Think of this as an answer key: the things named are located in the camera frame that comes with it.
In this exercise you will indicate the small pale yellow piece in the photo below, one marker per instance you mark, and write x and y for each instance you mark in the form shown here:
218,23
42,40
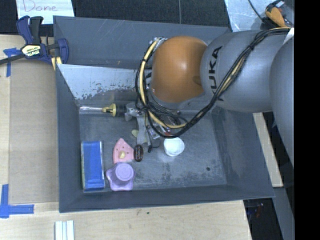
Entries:
134,133

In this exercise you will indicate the dark brown oval toy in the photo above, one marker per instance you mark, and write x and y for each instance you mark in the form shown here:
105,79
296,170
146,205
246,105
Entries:
138,153

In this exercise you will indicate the pink toy pizza slice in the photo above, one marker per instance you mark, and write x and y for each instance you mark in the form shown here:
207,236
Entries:
122,150

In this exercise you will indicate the white cup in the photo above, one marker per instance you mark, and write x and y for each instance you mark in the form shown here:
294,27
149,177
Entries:
173,146

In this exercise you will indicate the clear tube with yellow cap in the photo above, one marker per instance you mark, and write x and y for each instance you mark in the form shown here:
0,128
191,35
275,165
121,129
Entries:
110,109

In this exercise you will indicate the purple star-shaped cup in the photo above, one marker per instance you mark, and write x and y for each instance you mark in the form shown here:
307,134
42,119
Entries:
121,176

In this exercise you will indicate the blue sponge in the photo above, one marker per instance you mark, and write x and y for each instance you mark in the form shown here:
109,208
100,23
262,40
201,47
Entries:
92,164

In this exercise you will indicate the grey metal bin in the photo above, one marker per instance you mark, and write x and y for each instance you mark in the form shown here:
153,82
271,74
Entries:
195,169

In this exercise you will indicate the brown cardboard board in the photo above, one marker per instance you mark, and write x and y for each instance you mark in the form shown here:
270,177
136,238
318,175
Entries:
32,134

